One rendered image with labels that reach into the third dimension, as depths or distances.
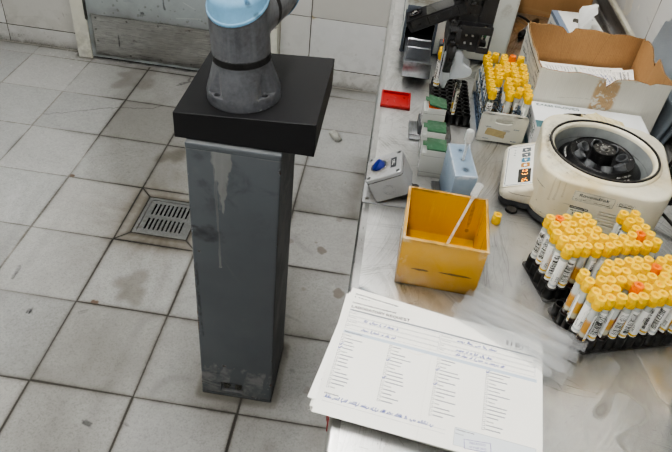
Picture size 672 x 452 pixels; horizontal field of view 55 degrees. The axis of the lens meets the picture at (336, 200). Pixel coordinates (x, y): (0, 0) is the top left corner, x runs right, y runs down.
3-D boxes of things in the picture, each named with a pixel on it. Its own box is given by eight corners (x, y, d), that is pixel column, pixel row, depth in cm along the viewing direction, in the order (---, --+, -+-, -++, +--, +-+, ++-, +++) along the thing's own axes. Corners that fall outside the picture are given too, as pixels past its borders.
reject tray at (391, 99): (381, 91, 151) (382, 88, 151) (410, 95, 151) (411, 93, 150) (379, 106, 146) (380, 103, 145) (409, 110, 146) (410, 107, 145)
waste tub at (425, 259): (399, 228, 114) (409, 185, 108) (474, 242, 113) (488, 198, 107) (392, 282, 104) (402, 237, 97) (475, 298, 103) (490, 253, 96)
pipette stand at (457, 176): (430, 184, 125) (440, 142, 119) (465, 187, 125) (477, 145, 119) (435, 218, 117) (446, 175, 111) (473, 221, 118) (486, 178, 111)
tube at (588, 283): (562, 322, 100) (585, 274, 93) (573, 326, 99) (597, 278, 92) (560, 329, 98) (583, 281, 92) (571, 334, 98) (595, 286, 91)
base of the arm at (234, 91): (201, 113, 126) (196, 67, 120) (212, 76, 137) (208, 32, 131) (278, 114, 126) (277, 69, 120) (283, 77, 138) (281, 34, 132)
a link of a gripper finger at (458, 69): (466, 97, 129) (477, 55, 123) (437, 93, 129) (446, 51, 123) (465, 89, 131) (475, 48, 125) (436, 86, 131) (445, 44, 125)
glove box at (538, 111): (522, 127, 145) (534, 90, 138) (628, 142, 144) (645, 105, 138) (528, 158, 135) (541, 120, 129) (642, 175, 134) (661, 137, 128)
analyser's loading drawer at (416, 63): (404, 39, 170) (408, 20, 167) (429, 42, 170) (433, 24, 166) (401, 75, 154) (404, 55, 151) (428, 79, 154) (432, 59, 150)
